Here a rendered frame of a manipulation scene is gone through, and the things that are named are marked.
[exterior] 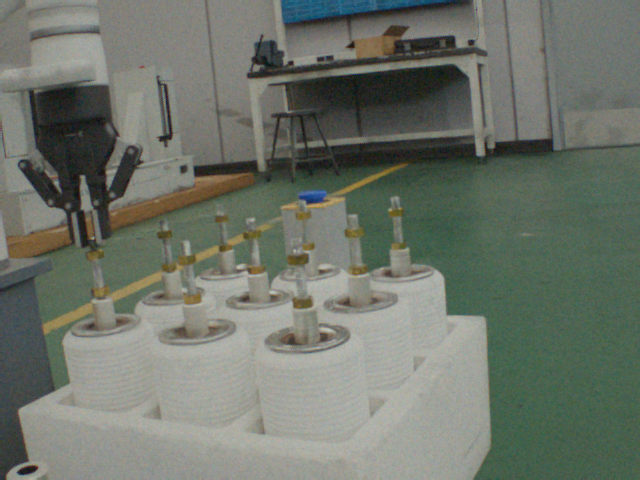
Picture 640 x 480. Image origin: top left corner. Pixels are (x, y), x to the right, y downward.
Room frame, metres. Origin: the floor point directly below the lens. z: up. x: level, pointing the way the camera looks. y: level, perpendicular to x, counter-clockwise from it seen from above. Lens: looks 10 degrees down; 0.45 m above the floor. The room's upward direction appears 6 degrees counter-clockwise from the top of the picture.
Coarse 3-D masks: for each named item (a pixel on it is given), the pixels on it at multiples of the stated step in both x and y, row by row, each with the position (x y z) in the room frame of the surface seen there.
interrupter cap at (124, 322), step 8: (88, 320) 0.76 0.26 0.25; (120, 320) 0.75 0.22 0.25; (128, 320) 0.74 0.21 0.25; (136, 320) 0.74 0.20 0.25; (72, 328) 0.72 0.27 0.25; (80, 328) 0.72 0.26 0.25; (88, 328) 0.73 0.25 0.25; (120, 328) 0.71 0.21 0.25; (128, 328) 0.71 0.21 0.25; (80, 336) 0.70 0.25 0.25; (88, 336) 0.70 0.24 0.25; (96, 336) 0.70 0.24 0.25
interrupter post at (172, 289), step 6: (174, 270) 0.85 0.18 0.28; (162, 276) 0.83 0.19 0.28; (168, 276) 0.83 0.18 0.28; (174, 276) 0.83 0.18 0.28; (162, 282) 0.83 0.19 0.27; (168, 282) 0.83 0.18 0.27; (174, 282) 0.83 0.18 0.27; (180, 282) 0.84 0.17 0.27; (168, 288) 0.83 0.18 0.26; (174, 288) 0.83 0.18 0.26; (180, 288) 0.83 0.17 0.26; (168, 294) 0.83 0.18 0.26; (174, 294) 0.83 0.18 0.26; (180, 294) 0.83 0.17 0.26
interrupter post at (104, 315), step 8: (96, 304) 0.72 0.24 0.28; (104, 304) 0.72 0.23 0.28; (112, 304) 0.73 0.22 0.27; (96, 312) 0.72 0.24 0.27; (104, 312) 0.72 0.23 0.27; (112, 312) 0.73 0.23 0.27; (96, 320) 0.73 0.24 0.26; (104, 320) 0.72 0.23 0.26; (112, 320) 0.73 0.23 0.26; (96, 328) 0.73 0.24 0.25; (104, 328) 0.72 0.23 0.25; (112, 328) 0.73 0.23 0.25
